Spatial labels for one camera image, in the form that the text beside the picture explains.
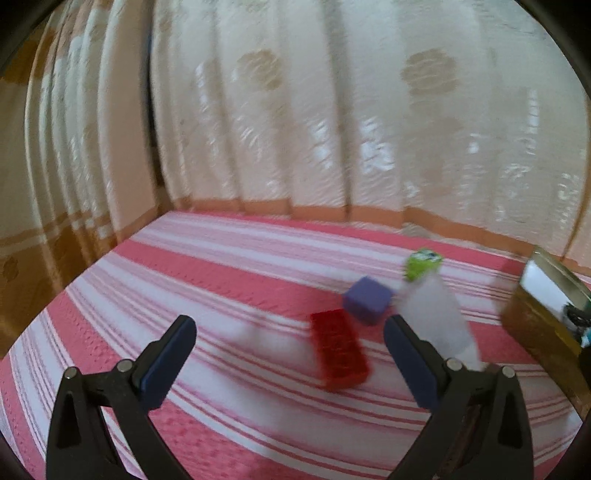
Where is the pink striped tablecloth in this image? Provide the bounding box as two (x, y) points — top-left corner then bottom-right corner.
(1, 212), (582, 479)

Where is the gold metal tin box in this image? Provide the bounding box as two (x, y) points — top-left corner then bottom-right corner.
(501, 247), (590, 418)

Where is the red toy brick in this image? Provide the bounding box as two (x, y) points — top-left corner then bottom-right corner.
(310, 309), (370, 391)

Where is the teal toy brick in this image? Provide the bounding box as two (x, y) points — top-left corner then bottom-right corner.
(580, 328), (591, 348)

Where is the green toy brick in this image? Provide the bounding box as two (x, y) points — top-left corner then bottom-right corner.
(405, 248), (444, 282)

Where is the black scalp massager brush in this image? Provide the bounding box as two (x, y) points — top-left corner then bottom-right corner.
(563, 304), (591, 329)

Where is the cream floral curtain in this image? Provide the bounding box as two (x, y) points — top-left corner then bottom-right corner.
(1, 1), (590, 350)

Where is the clear dental floss box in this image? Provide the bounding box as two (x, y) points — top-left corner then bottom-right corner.
(394, 272), (485, 370)

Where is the white paper tin liner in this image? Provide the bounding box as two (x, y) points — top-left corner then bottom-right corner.
(519, 262), (574, 321)

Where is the blue cube block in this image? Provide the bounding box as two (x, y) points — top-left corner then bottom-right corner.
(342, 276), (394, 326)

